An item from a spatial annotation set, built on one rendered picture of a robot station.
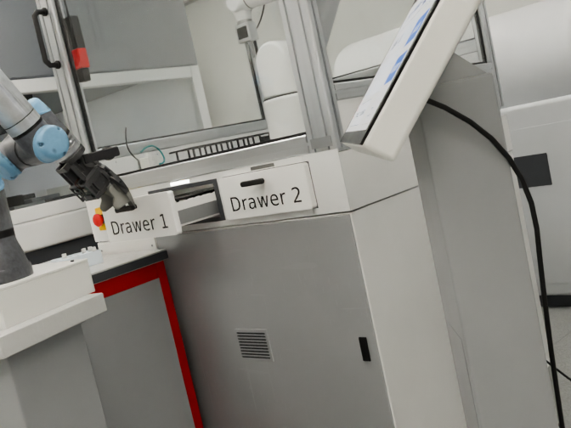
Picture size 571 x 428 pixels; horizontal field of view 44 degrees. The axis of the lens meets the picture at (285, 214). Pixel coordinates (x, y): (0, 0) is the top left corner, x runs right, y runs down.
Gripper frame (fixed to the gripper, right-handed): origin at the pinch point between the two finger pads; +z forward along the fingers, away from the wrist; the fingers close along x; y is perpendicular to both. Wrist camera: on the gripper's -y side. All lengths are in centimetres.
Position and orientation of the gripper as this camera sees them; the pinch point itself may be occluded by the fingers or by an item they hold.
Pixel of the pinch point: (128, 203)
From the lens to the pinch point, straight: 184.6
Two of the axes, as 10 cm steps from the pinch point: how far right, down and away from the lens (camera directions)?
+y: -3.9, 7.3, -5.5
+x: 7.5, -1.0, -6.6
